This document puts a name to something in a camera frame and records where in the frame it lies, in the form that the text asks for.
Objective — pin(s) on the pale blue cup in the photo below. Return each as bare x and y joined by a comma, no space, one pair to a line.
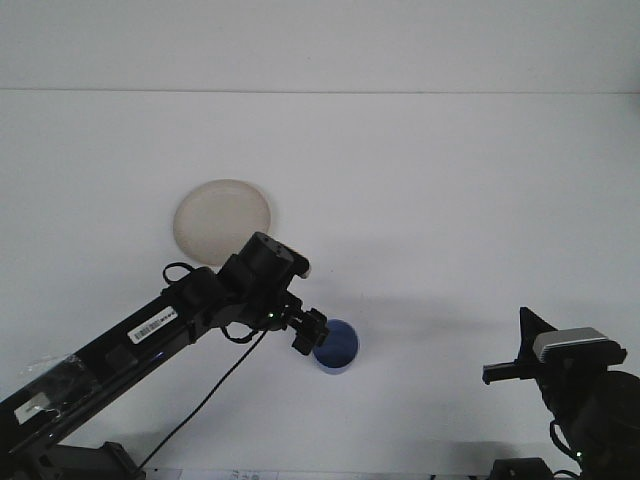
340,350

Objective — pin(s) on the pale round plate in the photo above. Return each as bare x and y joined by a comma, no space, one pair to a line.
215,220

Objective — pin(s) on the white paper sheet with writing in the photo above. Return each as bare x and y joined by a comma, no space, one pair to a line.
225,475

